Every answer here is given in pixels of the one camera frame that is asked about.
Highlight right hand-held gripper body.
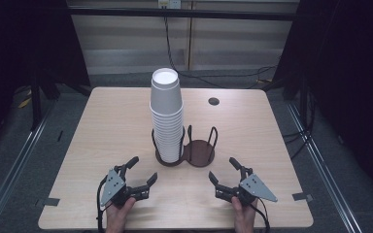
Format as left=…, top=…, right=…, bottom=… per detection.
left=215, top=174, right=279, bottom=207

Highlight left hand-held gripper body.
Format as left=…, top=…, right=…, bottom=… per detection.
left=100, top=164, right=151, bottom=208

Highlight dark wire double cup holder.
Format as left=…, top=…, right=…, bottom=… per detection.
left=151, top=124, right=220, bottom=169

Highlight stack of white paper cups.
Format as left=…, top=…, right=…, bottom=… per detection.
left=150, top=108, right=186, bottom=164

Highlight person's right hand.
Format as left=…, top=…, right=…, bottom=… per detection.
left=231, top=196, right=259, bottom=233

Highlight person's left hand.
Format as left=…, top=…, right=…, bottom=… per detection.
left=105, top=197, right=137, bottom=233

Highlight grey tape strip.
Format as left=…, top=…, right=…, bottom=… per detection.
left=35, top=197, right=61, bottom=208
left=291, top=191, right=314, bottom=202

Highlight dark metal stand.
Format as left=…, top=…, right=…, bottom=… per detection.
left=28, top=69, right=61, bottom=132

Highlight black horizontal bar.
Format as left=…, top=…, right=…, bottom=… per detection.
left=67, top=7, right=300, bottom=22

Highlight black curtain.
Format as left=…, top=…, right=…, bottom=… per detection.
left=0, top=0, right=91, bottom=156
left=273, top=0, right=373, bottom=195

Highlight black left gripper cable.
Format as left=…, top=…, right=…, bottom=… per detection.
left=95, top=176, right=113, bottom=233

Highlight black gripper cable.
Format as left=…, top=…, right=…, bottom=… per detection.
left=95, top=176, right=113, bottom=233
left=251, top=197, right=271, bottom=233

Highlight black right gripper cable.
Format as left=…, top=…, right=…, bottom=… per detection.
left=251, top=197, right=271, bottom=233

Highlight aluminium floor rail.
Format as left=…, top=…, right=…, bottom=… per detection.
left=0, top=106, right=55, bottom=233
left=286, top=101, right=364, bottom=233

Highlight black floor cables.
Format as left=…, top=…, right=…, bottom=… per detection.
left=282, top=90, right=317, bottom=160

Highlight black hanging wall cable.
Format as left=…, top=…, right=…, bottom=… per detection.
left=163, top=16, right=278, bottom=90

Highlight white wall outlet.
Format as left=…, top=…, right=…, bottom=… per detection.
left=157, top=0, right=183, bottom=10

